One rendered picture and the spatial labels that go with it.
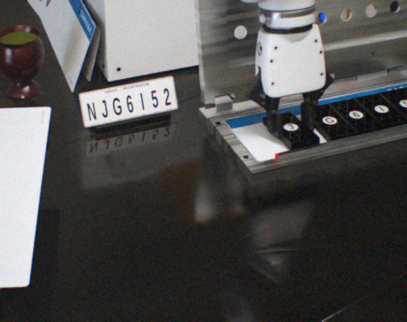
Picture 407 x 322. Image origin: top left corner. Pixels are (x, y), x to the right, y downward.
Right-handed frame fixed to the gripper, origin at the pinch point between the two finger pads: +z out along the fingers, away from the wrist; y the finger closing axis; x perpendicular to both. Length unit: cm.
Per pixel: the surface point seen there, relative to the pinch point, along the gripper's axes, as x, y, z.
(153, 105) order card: 16.1, -16.9, -1.1
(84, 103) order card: 16.7, -28.1, -3.5
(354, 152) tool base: -6.6, 7.3, 4.5
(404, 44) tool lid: 10.4, 28.0, -5.5
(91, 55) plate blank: 33.2, -22.1, -6.5
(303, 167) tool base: -6.5, -1.5, 5.0
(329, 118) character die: 1.0, 7.3, 1.3
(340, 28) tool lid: 11.5, 15.8, -10.0
